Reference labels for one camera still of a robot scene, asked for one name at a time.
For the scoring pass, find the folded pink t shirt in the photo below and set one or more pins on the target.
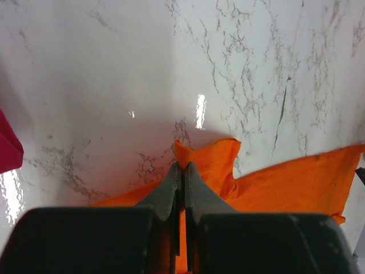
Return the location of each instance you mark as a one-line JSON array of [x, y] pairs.
[[11, 150]]

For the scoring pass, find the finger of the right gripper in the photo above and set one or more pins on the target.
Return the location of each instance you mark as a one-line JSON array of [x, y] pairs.
[[360, 172]]

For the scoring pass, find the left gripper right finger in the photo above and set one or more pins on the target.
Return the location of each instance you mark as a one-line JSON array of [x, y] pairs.
[[219, 239]]

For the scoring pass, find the orange t shirt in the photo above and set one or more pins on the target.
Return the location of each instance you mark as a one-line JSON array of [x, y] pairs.
[[319, 183]]

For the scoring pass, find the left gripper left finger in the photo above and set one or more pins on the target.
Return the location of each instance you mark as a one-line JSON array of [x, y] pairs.
[[143, 238]]

